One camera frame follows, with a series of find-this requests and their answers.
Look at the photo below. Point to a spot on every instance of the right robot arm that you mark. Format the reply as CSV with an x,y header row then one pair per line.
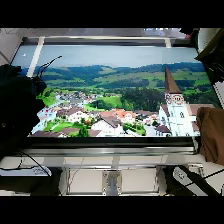
x,y
186,178

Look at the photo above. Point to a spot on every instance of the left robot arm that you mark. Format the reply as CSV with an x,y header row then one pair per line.
x,y
20,185

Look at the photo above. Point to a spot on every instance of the brown garment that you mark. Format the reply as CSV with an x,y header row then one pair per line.
x,y
211,133

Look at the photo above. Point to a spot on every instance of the silver frame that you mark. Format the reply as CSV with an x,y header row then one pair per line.
x,y
111,151

